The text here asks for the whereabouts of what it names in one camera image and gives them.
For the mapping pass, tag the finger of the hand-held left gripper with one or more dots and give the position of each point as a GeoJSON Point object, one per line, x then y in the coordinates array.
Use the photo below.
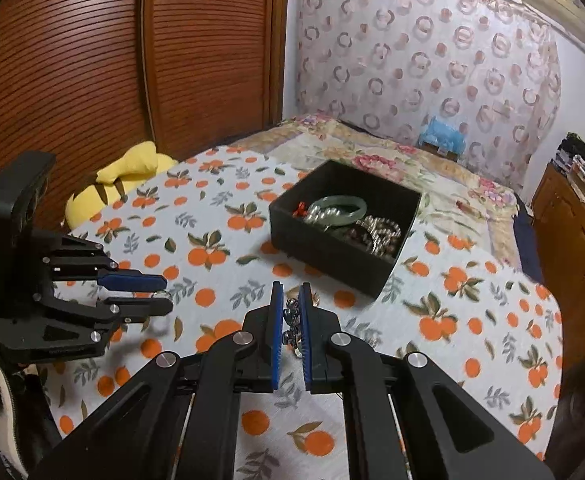
{"type": "Point", "coordinates": [132, 280]}
{"type": "Point", "coordinates": [142, 307]}

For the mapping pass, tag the person's dark jacket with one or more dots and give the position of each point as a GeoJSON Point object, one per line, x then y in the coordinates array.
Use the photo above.
{"type": "Point", "coordinates": [2, 400]}

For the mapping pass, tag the light blue plastic bag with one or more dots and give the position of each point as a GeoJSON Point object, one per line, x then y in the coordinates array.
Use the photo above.
{"type": "Point", "coordinates": [442, 135]}

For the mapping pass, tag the wooden sideboard cabinet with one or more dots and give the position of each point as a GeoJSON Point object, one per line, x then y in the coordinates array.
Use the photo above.
{"type": "Point", "coordinates": [572, 240]}

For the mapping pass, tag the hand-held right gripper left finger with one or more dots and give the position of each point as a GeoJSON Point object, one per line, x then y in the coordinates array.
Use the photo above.
{"type": "Point", "coordinates": [276, 335]}

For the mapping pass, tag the circle pattern curtain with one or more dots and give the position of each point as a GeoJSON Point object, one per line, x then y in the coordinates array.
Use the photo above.
{"type": "Point", "coordinates": [397, 60]}

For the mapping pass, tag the dark blue bed sheet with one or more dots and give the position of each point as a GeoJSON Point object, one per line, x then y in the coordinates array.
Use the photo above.
{"type": "Point", "coordinates": [527, 240]}

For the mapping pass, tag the brown slatted wardrobe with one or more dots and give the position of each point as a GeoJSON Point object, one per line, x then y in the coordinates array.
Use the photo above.
{"type": "Point", "coordinates": [97, 60]}

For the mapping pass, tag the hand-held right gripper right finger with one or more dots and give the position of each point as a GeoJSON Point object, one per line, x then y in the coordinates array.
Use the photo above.
{"type": "Point", "coordinates": [306, 340]}

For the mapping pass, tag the pale green jade bangle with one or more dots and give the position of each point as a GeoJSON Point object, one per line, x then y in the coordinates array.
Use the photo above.
{"type": "Point", "coordinates": [342, 212]}

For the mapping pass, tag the orange fruit print tablecloth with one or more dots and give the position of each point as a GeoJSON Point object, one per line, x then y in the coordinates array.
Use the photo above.
{"type": "Point", "coordinates": [222, 270]}

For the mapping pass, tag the yellow plush toy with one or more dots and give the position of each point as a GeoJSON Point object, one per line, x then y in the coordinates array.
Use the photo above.
{"type": "Point", "coordinates": [122, 165]}

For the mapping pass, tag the stack of folded clothes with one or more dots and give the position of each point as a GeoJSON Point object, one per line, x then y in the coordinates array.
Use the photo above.
{"type": "Point", "coordinates": [580, 160]}

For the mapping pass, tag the floral bedspread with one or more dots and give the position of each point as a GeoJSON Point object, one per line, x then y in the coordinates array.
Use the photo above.
{"type": "Point", "coordinates": [447, 185]}

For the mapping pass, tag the black cardboard box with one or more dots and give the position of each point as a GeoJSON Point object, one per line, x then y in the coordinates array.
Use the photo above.
{"type": "Point", "coordinates": [322, 255]}

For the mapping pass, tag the small cardboard box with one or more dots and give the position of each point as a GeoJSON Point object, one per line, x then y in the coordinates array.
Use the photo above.
{"type": "Point", "coordinates": [440, 152]}

